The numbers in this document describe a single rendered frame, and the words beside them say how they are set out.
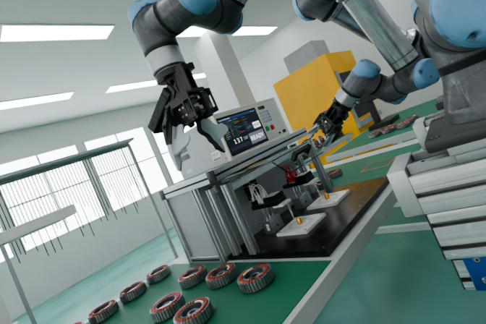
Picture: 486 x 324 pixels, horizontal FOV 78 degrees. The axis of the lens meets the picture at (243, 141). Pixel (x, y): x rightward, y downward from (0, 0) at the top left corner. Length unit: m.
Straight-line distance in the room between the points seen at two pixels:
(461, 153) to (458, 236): 0.15
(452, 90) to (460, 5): 0.20
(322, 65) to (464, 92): 4.33
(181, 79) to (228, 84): 4.78
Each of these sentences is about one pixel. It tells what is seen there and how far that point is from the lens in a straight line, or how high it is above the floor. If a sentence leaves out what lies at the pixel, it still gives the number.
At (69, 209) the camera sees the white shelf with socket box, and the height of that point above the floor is 1.19.
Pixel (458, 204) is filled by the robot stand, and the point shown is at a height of 0.91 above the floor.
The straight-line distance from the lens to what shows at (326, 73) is 4.87.
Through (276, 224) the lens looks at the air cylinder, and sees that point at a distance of 1.32.
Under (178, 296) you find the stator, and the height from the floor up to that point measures 0.79.
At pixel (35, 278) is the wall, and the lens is 7.25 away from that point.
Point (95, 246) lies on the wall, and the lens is 7.46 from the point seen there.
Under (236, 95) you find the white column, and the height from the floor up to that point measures 2.03.
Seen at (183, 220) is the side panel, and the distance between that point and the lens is 1.43.
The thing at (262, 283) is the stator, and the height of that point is 0.77.
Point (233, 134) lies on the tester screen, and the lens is 1.27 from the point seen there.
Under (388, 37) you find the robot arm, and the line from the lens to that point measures 0.96.
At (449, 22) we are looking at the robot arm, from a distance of 0.46.
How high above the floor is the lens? 1.15
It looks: 1 degrees up
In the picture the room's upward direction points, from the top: 24 degrees counter-clockwise
